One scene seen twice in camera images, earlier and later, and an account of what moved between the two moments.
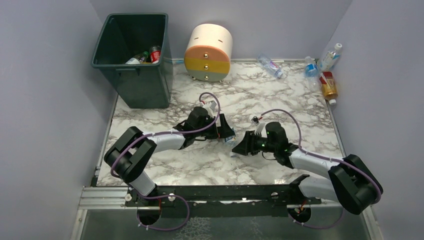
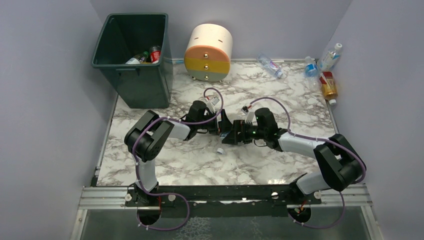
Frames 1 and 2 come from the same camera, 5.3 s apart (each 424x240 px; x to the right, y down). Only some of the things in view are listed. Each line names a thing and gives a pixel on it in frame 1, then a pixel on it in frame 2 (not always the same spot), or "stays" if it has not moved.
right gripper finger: [247, 145] -> [237, 134]
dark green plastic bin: [134, 49] stays
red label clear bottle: [155, 52] stays
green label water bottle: [138, 58] stays
